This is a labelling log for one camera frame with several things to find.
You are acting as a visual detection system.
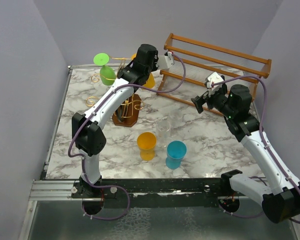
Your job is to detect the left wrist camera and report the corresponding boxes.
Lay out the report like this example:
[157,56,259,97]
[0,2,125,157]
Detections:
[156,51,175,70]

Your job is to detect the clear wine glass front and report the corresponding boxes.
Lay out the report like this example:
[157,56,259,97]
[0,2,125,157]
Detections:
[156,120,171,147]

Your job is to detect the wooden shelf rack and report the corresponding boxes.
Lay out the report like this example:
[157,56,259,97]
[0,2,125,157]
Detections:
[158,33,272,105]

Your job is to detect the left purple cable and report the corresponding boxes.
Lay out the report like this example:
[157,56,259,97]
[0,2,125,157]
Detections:
[67,51,186,221]

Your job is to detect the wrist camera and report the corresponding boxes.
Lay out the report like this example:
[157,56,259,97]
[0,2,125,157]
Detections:
[156,51,175,70]
[205,72,224,89]

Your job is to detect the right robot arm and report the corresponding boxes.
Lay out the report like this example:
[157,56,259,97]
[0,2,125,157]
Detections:
[191,84,300,223]

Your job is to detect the clear wine glass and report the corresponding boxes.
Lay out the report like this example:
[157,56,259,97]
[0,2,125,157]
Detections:
[168,109,183,137]
[156,120,171,147]

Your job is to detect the orange wine glass front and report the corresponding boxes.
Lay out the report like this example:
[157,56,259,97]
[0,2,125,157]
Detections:
[137,132,157,161]

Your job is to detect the orange wine glass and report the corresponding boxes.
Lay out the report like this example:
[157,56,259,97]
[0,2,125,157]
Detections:
[130,53,156,89]
[137,132,157,161]

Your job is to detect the green plastic wine glass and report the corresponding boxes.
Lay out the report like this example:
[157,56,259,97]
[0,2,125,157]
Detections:
[93,52,117,86]

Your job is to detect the clear wine glass rear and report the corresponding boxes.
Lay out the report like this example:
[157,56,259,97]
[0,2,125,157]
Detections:
[168,109,183,137]

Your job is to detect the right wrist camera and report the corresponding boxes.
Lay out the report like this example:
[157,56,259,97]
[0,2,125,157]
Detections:
[205,72,224,89]

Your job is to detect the black mounting rail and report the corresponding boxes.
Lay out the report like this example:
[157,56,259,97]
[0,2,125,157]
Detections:
[71,177,240,209]

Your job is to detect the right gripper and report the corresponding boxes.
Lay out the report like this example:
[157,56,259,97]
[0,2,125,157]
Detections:
[191,85,236,119]

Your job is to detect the blue plastic wine glass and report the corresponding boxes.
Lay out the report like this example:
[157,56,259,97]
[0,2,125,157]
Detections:
[165,140,187,170]

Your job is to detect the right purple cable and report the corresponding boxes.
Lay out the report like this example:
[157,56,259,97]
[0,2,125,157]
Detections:
[209,75,300,223]

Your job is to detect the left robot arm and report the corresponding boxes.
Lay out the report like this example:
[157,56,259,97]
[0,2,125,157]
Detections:
[68,44,159,198]

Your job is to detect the purple cable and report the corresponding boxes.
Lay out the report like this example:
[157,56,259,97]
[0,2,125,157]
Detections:
[67,51,186,221]
[209,75,300,223]

